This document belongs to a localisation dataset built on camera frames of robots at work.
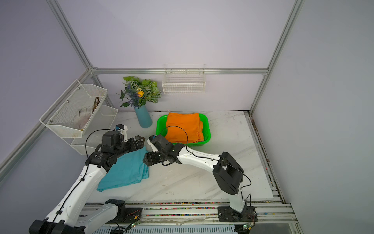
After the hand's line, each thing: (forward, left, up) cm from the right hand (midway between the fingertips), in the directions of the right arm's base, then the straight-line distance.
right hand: (150, 160), depth 80 cm
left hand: (+7, +7, +8) cm, 12 cm away
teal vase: (+36, +11, -1) cm, 37 cm away
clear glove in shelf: (+18, +36, +18) cm, 44 cm away
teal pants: (-1, +14, -9) cm, 17 cm away
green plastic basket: (+25, -3, -5) cm, 26 cm away
